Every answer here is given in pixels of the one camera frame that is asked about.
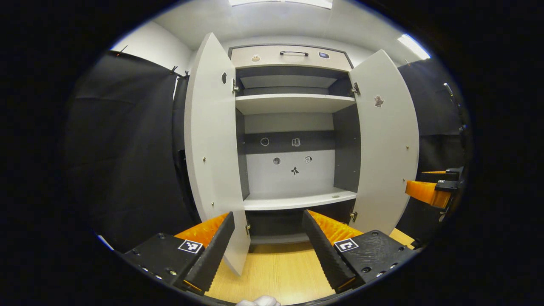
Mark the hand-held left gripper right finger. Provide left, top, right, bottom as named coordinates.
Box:
left=301, top=209, right=419, bottom=294

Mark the small ceiling light panel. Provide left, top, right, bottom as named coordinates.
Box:
left=397, top=34, right=431, bottom=60

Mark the black backdrop cloth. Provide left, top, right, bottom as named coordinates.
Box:
left=64, top=50, right=474, bottom=251

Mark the long ceiling light panel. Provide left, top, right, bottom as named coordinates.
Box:
left=229, top=0, right=333, bottom=10

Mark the grey cabinet door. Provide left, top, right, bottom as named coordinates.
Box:
left=184, top=32, right=251, bottom=277
left=348, top=49, right=420, bottom=235

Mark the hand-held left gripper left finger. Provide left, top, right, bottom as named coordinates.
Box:
left=121, top=211, right=235, bottom=292

